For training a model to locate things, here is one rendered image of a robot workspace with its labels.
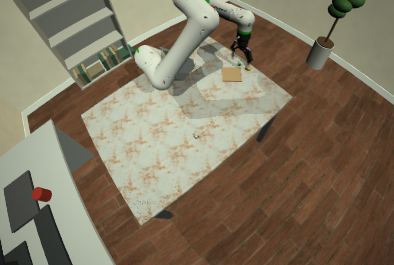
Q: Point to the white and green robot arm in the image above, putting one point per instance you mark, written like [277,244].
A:
[202,20]

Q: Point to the tan square mat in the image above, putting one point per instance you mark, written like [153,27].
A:
[231,74]

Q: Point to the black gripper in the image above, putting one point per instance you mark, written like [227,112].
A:
[241,46]

